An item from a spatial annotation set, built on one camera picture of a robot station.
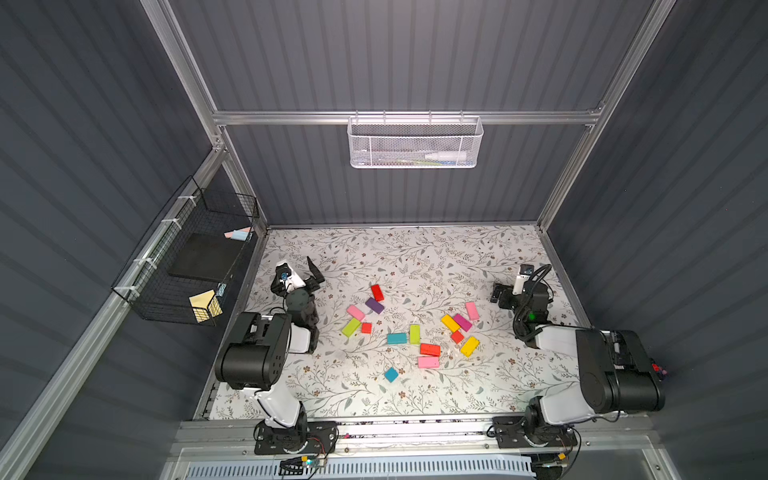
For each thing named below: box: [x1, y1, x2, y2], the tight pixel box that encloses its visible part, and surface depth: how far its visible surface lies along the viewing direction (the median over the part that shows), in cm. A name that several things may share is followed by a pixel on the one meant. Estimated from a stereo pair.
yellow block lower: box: [460, 336, 481, 358], surface depth 90 cm
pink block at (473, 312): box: [465, 302, 481, 321], surface depth 99 cm
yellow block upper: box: [441, 314, 460, 333], surface depth 95 cm
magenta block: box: [453, 313, 473, 332], surface depth 95 cm
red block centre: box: [419, 343, 441, 357], surface depth 90 cm
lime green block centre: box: [409, 324, 421, 345], surface depth 93 cm
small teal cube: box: [384, 367, 399, 383], surface depth 86 cm
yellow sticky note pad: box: [188, 289, 223, 323], surface depth 63 cm
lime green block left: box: [342, 318, 361, 338], surface depth 94 cm
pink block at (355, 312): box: [346, 304, 365, 321], surface depth 98 cm
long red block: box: [371, 284, 384, 302], surface depth 103 cm
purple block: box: [365, 297, 385, 314], surface depth 101 cm
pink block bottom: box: [418, 356, 440, 369], surface depth 87 cm
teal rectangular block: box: [387, 333, 409, 345], surface depth 93 cm
